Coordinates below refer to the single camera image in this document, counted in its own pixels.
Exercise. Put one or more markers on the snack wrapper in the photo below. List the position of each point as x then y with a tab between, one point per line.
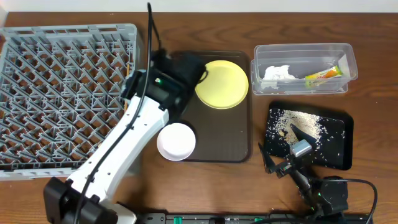
316	79

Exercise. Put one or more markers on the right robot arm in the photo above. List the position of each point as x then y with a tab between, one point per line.
325	197

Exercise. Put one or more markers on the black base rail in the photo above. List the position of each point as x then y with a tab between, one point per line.
168	218

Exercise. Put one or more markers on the grey dishwasher rack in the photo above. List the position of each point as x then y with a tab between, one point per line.
60	94

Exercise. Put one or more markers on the white napkin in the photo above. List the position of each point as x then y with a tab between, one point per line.
273	74

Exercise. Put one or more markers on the clear plastic bin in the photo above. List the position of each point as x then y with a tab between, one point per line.
304	59

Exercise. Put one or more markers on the food scraps rice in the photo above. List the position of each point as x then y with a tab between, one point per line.
328	133

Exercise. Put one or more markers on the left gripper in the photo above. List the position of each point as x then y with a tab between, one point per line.
193	66

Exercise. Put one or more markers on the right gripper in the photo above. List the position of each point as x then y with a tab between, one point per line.
286	167

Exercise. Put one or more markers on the dark brown serving tray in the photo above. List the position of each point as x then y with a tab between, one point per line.
222	135

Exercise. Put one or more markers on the wooden chopstick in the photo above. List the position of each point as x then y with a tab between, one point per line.
127	70

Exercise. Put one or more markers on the pink bowl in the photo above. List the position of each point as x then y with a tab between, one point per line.
176	141

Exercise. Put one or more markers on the yellow plate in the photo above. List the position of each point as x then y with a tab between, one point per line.
224	85

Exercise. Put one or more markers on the black tray bin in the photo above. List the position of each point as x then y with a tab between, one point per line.
328	113

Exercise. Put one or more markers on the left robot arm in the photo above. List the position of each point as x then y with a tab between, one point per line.
157	95

